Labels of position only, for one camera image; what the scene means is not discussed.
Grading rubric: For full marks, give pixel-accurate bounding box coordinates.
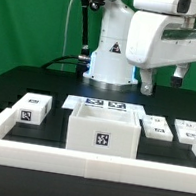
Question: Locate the white cabinet top block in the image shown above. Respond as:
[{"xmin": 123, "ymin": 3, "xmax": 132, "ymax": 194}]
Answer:
[{"xmin": 12, "ymin": 92, "xmax": 53, "ymax": 125}]

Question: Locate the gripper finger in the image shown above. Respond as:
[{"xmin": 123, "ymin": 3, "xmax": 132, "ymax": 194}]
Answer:
[
  {"xmin": 139, "ymin": 68, "xmax": 155, "ymax": 95},
  {"xmin": 170, "ymin": 63, "xmax": 190, "ymax": 88}
]

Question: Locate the white cabinet body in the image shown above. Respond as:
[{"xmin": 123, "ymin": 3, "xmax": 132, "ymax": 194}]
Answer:
[{"xmin": 66, "ymin": 103, "xmax": 141, "ymax": 159}]

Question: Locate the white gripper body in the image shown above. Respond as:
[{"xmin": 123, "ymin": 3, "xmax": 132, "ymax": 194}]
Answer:
[{"xmin": 125, "ymin": 11, "xmax": 196, "ymax": 69}]

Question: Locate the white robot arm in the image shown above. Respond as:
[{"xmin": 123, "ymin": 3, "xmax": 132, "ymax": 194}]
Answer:
[{"xmin": 84, "ymin": 0, "xmax": 196, "ymax": 95}]

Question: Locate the white U-shaped frame wall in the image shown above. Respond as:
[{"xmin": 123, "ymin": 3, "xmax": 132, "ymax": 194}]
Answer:
[{"xmin": 0, "ymin": 108, "xmax": 196, "ymax": 194}]

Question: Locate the black cable bundle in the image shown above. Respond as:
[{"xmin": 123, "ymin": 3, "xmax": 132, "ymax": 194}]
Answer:
[{"xmin": 41, "ymin": 49, "xmax": 92, "ymax": 76}]

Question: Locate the white marker base sheet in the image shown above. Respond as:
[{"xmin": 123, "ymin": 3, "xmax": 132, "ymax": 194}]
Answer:
[{"xmin": 62, "ymin": 95, "xmax": 145, "ymax": 119}]

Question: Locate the white cable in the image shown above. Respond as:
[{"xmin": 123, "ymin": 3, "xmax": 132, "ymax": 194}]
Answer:
[{"xmin": 58, "ymin": 0, "xmax": 93, "ymax": 74}]

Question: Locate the white door panel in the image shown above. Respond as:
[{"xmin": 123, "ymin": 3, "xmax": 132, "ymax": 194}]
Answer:
[
  {"xmin": 142, "ymin": 115, "xmax": 173, "ymax": 142},
  {"xmin": 174, "ymin": 119, "xmax": 196, "ymax": 144}
]

